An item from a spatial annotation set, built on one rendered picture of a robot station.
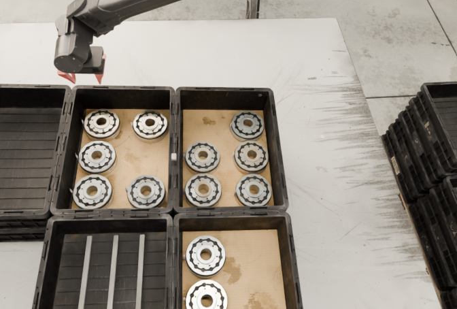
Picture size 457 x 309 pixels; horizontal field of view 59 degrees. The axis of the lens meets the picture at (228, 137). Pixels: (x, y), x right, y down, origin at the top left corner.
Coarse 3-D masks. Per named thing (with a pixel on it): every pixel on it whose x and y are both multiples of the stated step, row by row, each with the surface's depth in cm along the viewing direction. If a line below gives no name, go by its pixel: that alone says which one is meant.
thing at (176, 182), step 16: (176, 96) 119; (272, 96) 123; (176, 112) 116; (272, 112) 119; (176, 128) 114; (176, 144) 111; (176, 176) 106; (176, 192) 104; (176, 208) 101; (192, 208) 102; (208, 208) 103; (224, 208) 103; (240, 208) 103; (272, 208) 104
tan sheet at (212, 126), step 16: (192, 112) 129; (208, 112) 129; (224, 112) 130; (256, 112) 131; (192, 128) 126; (208, 128) 126; (224, 128) 127; (224, 144) 124; (224, 160) 121; (224, 176) 118; (240, 176) 119; (224, 192) 116; (256, 192) 117; (272, 192) 117
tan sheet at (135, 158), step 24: (120, 120) 125; (168, 120) 126; (120, 144) 120; (144, 144) 121; (168, 144) 122; (120, 168) 117; (144, 168) 117; (96, 192) 112; (120, 192) 113; (144, 192) 113
